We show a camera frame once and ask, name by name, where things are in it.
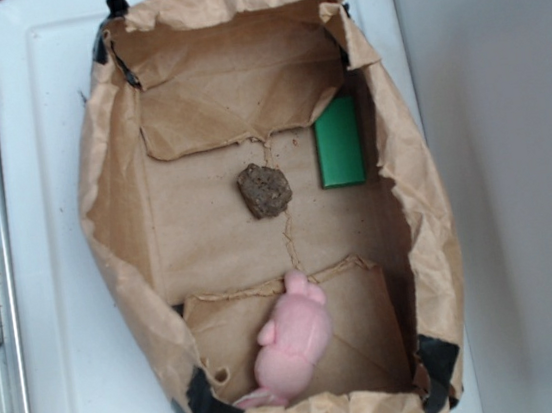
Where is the pink plush bunny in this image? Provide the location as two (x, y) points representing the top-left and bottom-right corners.
(234, 270), (333, 410)

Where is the brown rough rock chunk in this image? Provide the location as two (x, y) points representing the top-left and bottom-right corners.
(236, 163), (293, 220)

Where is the green rectangular block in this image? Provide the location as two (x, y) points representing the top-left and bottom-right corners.
(314, 96), (366, 189)

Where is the white plastic bin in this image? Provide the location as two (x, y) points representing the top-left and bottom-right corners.
(0, 0), (486, 413)

